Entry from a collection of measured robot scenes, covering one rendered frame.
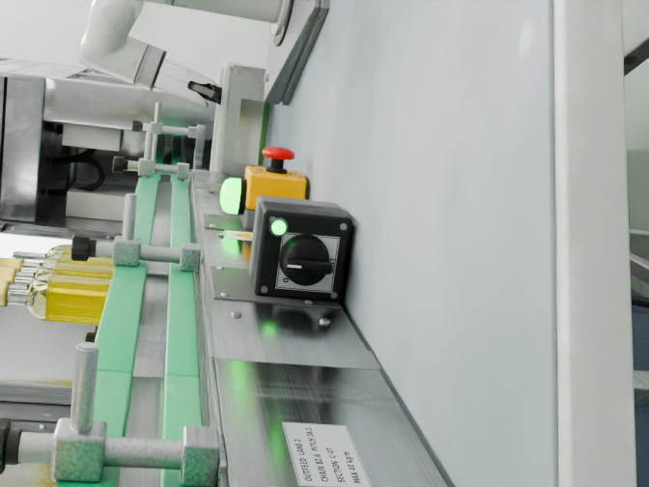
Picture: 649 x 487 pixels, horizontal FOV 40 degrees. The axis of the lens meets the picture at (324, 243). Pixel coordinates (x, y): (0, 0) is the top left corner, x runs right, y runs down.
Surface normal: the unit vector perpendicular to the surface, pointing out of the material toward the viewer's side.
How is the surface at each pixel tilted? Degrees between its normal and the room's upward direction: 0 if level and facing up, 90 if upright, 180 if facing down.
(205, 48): 90
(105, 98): 90
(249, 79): 90
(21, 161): 90
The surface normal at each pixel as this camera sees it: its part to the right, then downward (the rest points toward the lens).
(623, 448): 0.20, -0.22
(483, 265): -0.98, -0.09
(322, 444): 0.13, -0.97
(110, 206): 0.15, 0.22
